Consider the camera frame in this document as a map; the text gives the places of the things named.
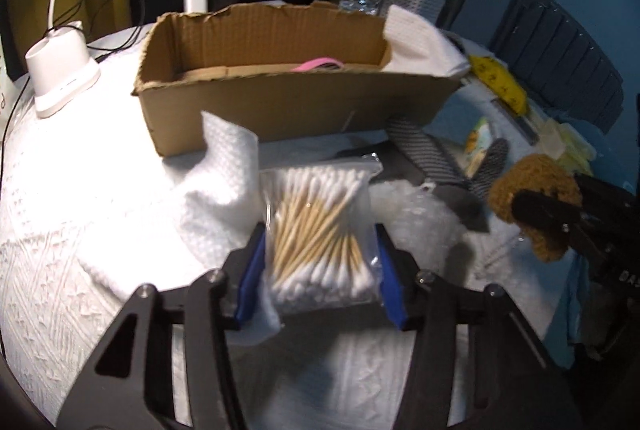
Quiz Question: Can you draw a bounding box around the brown sponge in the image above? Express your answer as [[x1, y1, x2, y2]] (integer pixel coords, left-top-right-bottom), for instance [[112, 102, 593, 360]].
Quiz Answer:
[[488, 154, 582, 263]]

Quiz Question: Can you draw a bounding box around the grey dotted glove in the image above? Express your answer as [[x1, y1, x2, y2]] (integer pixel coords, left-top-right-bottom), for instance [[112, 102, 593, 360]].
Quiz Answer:
[[385, 115, 509, 233]]

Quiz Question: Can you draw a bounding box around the white paper towel sheet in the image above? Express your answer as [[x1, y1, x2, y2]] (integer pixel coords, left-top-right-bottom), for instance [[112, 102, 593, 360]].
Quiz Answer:
[[79, 111, 281, 346]]

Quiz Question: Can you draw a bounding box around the cotton swab bag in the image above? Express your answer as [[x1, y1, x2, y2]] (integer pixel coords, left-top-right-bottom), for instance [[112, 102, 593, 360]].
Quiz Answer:
[[260, 156, 382, 315]]

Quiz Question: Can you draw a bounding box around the pink plush toy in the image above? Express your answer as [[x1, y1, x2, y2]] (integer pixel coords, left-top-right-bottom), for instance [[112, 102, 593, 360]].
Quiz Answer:
[[292, 57, 344, 73]]

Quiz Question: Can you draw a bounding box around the white bubble wrap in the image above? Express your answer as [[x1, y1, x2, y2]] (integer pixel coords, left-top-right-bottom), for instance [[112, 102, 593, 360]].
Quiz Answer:
[[369, 180, 464, 274]]

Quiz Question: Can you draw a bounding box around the yellow tissue pack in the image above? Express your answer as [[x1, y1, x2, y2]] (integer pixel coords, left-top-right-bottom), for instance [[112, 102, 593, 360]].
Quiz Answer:
[[538, 118, 598, 176]]

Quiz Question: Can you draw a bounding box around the yellow wet wipes pack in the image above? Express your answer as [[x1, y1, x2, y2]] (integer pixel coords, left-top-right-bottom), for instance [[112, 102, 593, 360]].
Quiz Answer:
[[468, 56, 528, 116]]

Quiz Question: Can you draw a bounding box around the dark radiator heater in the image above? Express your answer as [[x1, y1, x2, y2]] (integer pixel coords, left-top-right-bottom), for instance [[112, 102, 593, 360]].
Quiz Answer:
[[489, 0, 624, 133]]

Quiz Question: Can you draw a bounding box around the brown cardboard box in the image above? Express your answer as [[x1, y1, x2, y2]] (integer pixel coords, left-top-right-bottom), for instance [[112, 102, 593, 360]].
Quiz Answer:
[[132, 2, 460, 156]]

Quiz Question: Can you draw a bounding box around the white desk lamp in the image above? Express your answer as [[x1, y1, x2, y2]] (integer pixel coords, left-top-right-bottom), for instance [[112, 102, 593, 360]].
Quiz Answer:
[[25, 0, 100, 118]]

